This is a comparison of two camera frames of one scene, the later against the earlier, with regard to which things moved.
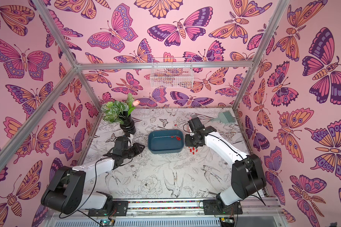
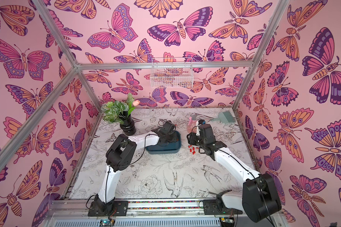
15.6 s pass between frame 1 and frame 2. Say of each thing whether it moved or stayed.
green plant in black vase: stayed
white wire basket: stayed
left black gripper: moved
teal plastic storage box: stayed
